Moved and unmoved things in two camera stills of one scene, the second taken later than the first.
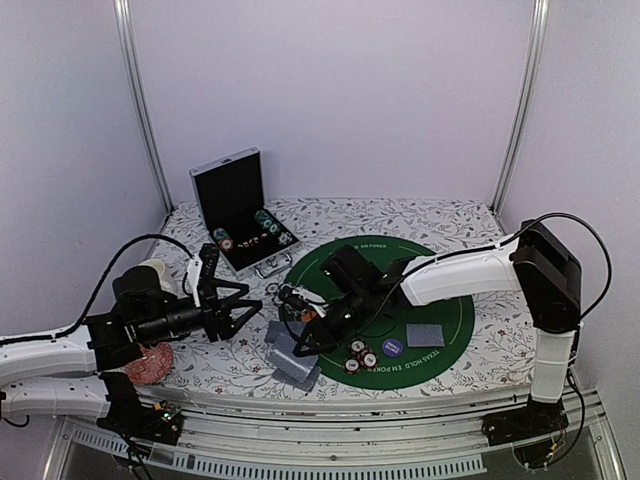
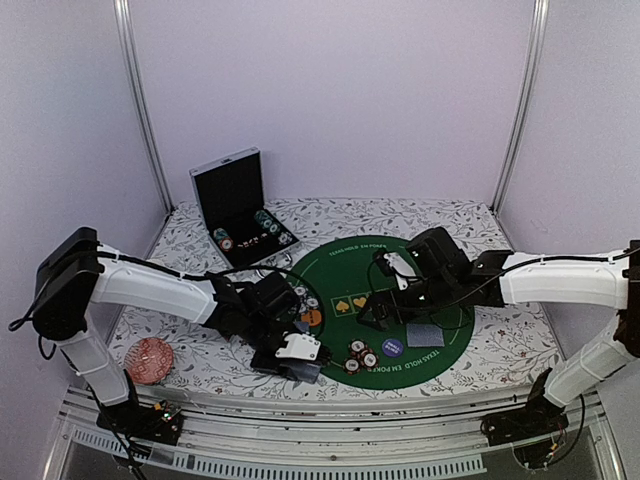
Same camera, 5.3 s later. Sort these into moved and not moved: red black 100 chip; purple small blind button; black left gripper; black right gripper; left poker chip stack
Moved: black right gripper; black left gripper
Not moved: left poker chip stack; red black 100 chip; purple small blind button
